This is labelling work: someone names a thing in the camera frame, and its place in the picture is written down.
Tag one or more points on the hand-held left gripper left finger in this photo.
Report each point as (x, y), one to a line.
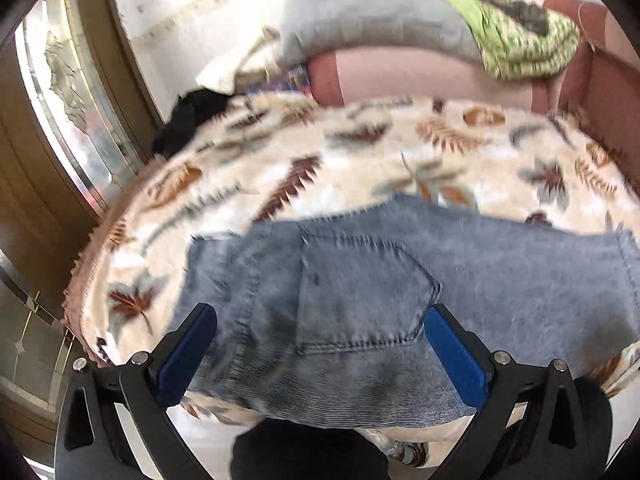
(187, 347)

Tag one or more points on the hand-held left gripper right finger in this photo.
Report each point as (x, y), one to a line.
(452, 347)

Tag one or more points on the blue denim pants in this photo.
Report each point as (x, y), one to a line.
(360, 280)

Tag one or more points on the brown fringed bed cover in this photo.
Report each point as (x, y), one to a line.
(82, 280)

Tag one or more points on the leaf print fleece blanket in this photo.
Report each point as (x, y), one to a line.
(350, 155)

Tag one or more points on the wooden door with glass panel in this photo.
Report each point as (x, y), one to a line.
(55, 160)

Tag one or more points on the black crumpled garment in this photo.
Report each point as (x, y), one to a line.
(192, 112)

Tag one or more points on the pink bolster cushion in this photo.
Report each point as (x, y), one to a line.
(430, 80)

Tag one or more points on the white cream pillow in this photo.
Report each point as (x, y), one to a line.
(225, 72)

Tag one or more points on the colourful small packets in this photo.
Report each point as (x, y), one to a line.
(300, 80)

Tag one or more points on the green patterned quilt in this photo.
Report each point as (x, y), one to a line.
(505, 52)

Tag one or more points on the reddish brown padded headboard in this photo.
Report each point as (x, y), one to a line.
(610, 75)

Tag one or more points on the dark grey crumpled cloth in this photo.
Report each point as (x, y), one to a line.
(520, 12)

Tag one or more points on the grey quilted pillow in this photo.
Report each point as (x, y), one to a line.
(370, 15)

